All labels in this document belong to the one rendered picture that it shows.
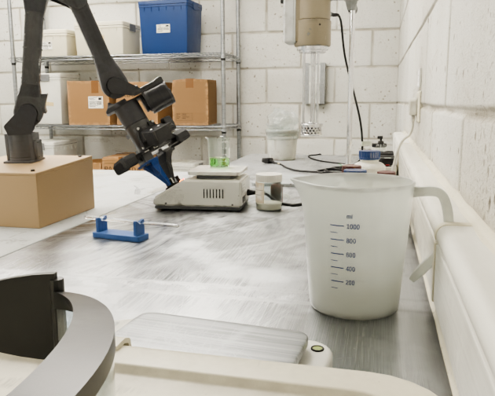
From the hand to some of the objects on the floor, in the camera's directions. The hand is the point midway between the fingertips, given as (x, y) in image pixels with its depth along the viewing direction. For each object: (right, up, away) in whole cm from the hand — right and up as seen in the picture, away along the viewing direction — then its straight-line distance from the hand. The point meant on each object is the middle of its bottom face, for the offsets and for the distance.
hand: (163, 170), depth 125 cm
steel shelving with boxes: (-59, -55, +258) cm, 270 cm away
